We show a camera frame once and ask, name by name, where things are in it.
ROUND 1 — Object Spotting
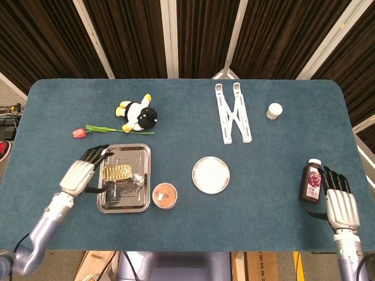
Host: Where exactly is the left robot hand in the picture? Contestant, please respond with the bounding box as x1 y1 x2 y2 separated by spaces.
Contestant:
59 144 115 197

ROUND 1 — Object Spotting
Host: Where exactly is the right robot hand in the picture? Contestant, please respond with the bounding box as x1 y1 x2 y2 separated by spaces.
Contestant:
305 165 361 235

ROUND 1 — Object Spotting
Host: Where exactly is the black luncheon meat can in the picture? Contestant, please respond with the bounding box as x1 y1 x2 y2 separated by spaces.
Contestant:
101 163 133 186

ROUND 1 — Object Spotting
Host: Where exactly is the clear tub of rubber bands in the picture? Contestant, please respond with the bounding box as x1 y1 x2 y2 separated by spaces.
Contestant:
151 182 179 210

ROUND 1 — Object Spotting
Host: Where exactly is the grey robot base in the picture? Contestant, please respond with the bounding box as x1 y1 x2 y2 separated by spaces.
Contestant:
117 251 232 281

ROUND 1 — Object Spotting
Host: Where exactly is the small white cream jar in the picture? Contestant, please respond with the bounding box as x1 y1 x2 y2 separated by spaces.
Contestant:
265 102 284 120

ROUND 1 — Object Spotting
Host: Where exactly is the dark grape juice bottle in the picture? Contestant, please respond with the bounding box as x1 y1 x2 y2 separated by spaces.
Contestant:
298 158 324 204

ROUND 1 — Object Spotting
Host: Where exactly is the artificial red tulip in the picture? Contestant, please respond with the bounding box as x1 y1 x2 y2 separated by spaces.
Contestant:
72 125 155 139

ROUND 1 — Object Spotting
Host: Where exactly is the rectangular steel tray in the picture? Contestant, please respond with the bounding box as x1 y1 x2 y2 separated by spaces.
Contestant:
96 143 152 214

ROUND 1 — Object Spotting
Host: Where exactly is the black and white plush penguin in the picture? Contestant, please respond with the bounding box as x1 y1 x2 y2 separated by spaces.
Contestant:
114 93 159 133

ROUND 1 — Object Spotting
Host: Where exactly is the light wooden crate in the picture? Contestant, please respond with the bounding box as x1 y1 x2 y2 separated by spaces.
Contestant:
74 251 118 281

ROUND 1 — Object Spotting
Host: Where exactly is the brown cardboard box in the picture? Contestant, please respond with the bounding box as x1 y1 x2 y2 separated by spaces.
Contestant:
231 251 295 281

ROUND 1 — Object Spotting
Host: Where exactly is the round steel plate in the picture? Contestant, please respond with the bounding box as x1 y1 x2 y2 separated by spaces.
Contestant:
192 156 231 195

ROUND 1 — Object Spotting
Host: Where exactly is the blue table cloth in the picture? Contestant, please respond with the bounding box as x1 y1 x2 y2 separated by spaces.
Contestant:
0 78 371 252

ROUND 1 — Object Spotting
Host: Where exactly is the white folding laptop stand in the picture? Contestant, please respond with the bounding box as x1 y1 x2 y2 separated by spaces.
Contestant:
214 83 253 145

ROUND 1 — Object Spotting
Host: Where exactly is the dark brown curtain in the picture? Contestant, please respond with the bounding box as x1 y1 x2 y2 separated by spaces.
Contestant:
0 0 375 144

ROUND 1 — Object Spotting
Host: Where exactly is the black floor cable bundle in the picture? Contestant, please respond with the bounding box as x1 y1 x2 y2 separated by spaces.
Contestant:
0 102 24 141

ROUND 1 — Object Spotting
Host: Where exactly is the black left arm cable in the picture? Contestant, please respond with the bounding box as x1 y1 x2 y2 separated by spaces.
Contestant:
13 231 33 253

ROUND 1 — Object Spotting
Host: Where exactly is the white partition frame post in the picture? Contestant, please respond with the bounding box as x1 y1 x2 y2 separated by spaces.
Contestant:
72 0 115 79
296 0 362 80
210 0 250 80
159 0 179 79

